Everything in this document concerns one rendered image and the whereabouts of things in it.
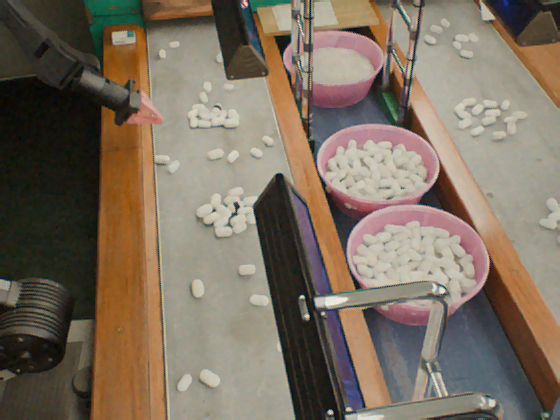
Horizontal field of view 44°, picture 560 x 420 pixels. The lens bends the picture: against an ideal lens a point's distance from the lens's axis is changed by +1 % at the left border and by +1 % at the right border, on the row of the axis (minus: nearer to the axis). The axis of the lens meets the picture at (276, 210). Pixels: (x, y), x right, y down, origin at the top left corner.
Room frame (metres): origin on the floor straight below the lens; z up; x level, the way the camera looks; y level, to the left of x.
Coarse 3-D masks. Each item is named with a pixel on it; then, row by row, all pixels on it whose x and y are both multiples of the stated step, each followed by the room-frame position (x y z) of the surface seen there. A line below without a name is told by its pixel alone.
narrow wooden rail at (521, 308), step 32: (384, 32) 1.71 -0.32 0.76; (416, 96) 1.40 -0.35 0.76; (416, 128) 1.31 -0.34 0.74; (448, 160) 1.15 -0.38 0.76; (448, 192) 1.08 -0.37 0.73; (480, 192) 1.04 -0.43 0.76; (480, 224) 0.95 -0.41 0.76; (512, 256) 0.86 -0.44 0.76; (512, 288) 0.79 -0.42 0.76; (512, 320) 0.75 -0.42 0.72; (544, 320) 0.71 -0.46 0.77; (544, 352) 0.65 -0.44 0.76; (544, 384) 0.62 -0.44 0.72
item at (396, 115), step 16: (416, 0) 1.35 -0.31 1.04; (400, 16) 1.44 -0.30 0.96; (416, 16) 1.35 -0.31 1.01; (416, 32) 1.35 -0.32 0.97; (416, 48) 1.35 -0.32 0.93; (384, 64) 1.50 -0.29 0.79; (400, 64) 1.42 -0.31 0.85; (384, 80) 1.50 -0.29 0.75; (384, 96) 1.48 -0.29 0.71; (384, 112) 1.45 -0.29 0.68; (400, 112) 1.35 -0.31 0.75
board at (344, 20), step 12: (336, 0) 1.88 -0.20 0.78; (348, 0) 1.88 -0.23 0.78; (360, 0) 1.88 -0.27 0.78; (264, 12) 1.82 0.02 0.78; (336, 12) 1.81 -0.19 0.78; (348, 12) 1.81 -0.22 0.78; (360, 12) 1.81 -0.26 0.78; (372, 12) 1.80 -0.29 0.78; (264, 24) 1.76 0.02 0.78; (276, 24) 1.75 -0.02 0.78; (336, 24) 1.74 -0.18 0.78; (348, 24) 1.74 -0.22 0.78; (360, 24) 1.75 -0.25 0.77; (372, 24) 1.75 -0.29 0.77
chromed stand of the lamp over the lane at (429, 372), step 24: (384, 288) 0.50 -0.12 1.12; (408, 288) 0.50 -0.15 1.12; (432, 288) 0.50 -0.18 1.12; (336, 312) 0.48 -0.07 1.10; (432, 312) 0.51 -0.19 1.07; (432, 336) 0.50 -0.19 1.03; (432, 360) 0.50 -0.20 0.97; (432, 384) 0.48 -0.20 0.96; (384, 408) 0.35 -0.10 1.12; (408, 408) 0.35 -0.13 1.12; (432, 408) 0.35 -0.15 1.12; (456, 408) 0.35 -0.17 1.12; (480, 408) 0.35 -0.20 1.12
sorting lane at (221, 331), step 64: (192, 64) 1.62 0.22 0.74; (192, 128) 1.33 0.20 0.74; (256, 128) 1.32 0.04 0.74; (192, 192) 1.10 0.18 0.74; (256, 192) 1.09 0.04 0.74; (192, 256) 0.91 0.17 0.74; (256, 256) 0.91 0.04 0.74; (192, 320) 0.75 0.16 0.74; (256, 320) 0.75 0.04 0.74; (192, 384) 0.62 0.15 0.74; (256, 384) 0.62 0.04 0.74
